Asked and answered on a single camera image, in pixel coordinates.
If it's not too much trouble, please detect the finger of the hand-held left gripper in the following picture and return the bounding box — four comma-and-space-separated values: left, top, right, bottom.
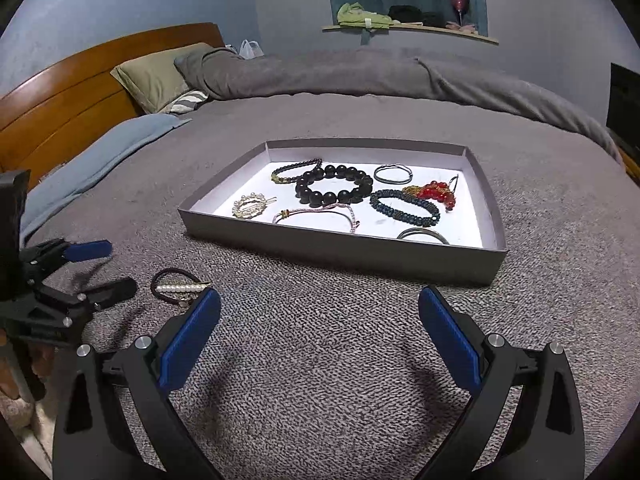
20, 240, 113, 286
47, 278, 138, 326

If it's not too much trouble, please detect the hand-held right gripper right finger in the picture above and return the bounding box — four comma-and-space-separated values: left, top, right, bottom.
417, 285, 587, 480

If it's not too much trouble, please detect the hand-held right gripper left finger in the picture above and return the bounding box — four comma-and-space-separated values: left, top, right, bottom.
52, 287, 223, 480

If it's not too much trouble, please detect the black hair tie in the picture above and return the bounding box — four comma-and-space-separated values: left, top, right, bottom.
151, 267, 201, 307

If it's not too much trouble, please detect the pearl bar hair clip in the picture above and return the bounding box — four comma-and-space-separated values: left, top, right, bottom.
157, 282, 211, 295

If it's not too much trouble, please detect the silver bangle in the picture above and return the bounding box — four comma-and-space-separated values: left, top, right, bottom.
397, 227, 451, 246

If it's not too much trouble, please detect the grey cardboard box tray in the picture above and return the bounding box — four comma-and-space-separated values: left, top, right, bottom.
177, 138, 508, 287

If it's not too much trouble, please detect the blue braided bracelet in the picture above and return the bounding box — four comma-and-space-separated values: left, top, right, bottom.
370, 189, 442, 227

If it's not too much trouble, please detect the round pearl hair clip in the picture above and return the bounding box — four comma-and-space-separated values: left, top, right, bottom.
232, 192, 278, 221

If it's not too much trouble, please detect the pink cord bracelet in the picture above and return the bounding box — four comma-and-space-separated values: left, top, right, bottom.
272, 203, 360, 235

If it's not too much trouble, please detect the thin silver ring bracelet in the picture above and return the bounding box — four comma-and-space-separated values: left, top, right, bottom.
373, 163, 414, 185

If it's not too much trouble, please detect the large black bead bracelet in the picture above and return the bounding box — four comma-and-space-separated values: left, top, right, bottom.
295, 164, 375, 207

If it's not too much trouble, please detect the red bead gold jewelry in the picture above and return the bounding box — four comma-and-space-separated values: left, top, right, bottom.
402, 175, 461, 211

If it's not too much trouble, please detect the person's left hand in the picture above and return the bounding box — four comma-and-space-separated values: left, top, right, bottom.
0, 345, 54, 401

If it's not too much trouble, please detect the light blue blanket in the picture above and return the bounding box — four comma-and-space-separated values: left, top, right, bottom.
20, 113, 193, 246

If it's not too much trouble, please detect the grey textured bedspread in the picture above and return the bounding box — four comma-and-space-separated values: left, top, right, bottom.
0, 92, 640, 480

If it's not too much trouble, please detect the wooden headboard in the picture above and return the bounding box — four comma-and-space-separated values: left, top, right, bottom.
0, 22, 226, 191

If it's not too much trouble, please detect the white fuzzy cloth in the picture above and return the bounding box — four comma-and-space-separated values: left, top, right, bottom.
0, 395, 53, 476

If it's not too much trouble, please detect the grey white striped pillow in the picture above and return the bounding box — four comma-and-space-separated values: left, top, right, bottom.
167, 90, 208, 115

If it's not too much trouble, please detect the olive green pillow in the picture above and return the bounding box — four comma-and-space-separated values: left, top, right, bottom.
110, 42, 216, 115

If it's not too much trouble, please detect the white plastic bag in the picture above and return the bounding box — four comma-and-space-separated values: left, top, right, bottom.
225, 40, 265, 60

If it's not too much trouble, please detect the wooden television stand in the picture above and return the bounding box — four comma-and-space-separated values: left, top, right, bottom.
617, 132, 640, 181

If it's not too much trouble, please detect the grey duvet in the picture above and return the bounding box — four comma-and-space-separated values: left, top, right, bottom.
173, 49, 623, 161

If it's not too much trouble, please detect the black television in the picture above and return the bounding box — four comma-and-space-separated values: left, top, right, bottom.
606, 62, 640, 148

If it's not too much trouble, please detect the pink cloth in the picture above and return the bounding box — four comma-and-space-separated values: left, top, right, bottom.
445, 21, 488, 37

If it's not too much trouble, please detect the black cloth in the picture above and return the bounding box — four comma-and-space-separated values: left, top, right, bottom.
387, 5, 446, 27

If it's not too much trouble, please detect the green cloth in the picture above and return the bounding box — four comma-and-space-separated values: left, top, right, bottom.
337, 2, 396, 28

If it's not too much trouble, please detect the thin dark beaded bracelet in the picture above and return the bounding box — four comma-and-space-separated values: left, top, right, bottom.
271, 158, 323, 185

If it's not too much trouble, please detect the wooden wall shelf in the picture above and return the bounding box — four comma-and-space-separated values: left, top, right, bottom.
321, 22, 500, 46

